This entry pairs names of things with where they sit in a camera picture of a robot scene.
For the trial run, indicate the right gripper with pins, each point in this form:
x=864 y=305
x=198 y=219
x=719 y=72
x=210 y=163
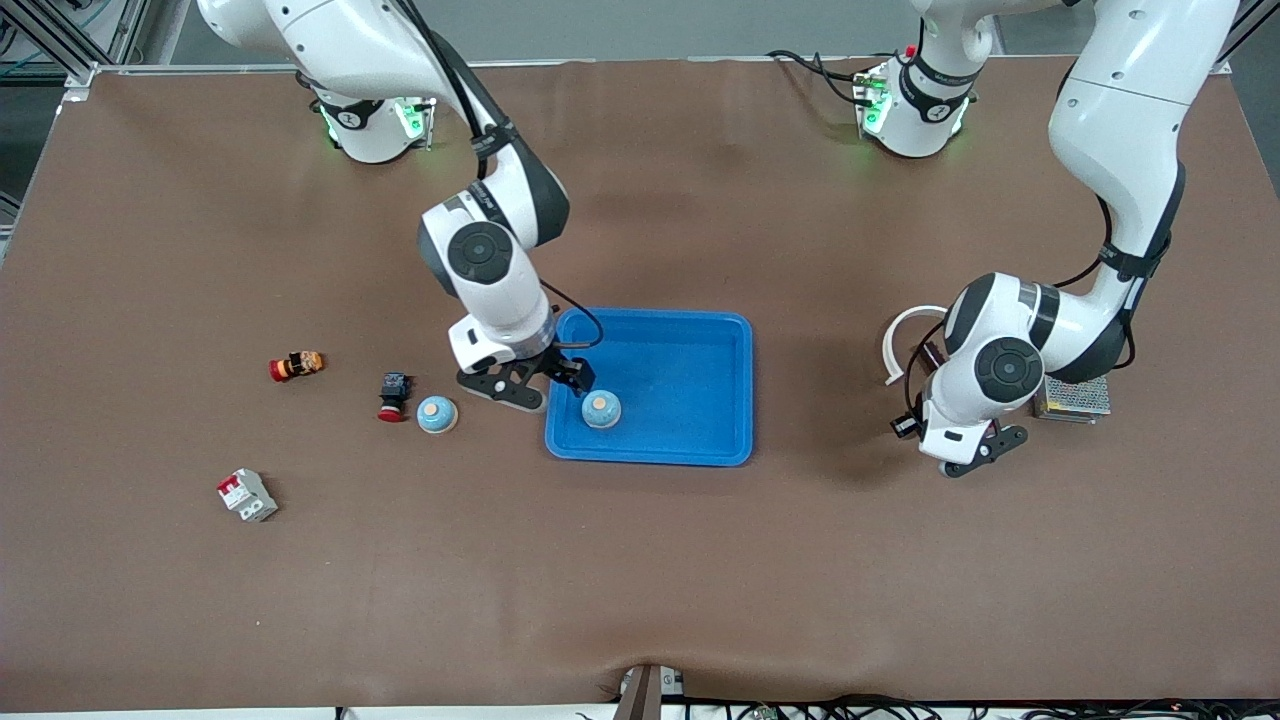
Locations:
x=556 y=363

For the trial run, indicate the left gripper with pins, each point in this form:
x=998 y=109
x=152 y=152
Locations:
x=908 y=425

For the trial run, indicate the light blue bell orange button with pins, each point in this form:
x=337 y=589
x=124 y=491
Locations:
x=437 y=417
x=603 y=413

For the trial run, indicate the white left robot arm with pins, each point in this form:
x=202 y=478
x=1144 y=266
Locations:
x=1120 y=120

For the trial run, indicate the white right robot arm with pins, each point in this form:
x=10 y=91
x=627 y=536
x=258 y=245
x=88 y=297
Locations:
x=500 y=290

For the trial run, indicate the blue plastic tray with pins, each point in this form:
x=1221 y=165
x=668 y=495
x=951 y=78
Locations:
x=670 y=390

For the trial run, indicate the perforated metal power supply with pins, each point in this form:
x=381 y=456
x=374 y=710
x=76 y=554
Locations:
x=1085 y=400

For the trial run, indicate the black red push button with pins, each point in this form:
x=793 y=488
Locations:
x=393 y=385

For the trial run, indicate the brown table cover mat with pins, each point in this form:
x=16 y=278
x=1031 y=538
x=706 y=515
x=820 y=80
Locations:
x=640 y=570

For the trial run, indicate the orange red emergency button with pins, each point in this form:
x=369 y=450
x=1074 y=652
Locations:
x=300 y=365

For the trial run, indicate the white red circuit breaker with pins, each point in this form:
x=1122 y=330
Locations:
x=248 y=497

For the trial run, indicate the white curved plastic bracket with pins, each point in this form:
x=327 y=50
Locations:
x=887 y=350

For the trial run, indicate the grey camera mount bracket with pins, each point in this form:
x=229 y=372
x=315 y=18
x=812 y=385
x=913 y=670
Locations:
x=645 y=695

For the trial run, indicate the aluminium frame post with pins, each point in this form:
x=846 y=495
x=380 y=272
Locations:
x=1255 y=25
x=50 y=35

